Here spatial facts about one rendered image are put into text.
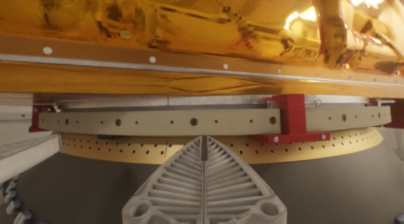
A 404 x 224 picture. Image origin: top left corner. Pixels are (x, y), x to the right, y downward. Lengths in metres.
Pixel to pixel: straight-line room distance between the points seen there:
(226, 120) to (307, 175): 0.20
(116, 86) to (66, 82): 0.07
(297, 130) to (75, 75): 0.39
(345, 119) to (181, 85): 0.35
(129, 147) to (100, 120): 0.08
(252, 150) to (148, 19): 0.31
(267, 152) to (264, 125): 0.07
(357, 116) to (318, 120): 0.12
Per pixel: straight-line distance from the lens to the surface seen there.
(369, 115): 0.53
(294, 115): 0.33
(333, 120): 0.42
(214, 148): 0.16
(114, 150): 0.41
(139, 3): 0.30
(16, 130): 6.58
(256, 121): 0.31
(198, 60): 0.33
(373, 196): 0.51
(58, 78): 0.33
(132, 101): 0.39
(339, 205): 0.43
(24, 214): 0.56
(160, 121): 0.30
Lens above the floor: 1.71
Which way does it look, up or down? 4 degrees up
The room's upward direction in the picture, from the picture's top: 1 degrees counter-clockwise
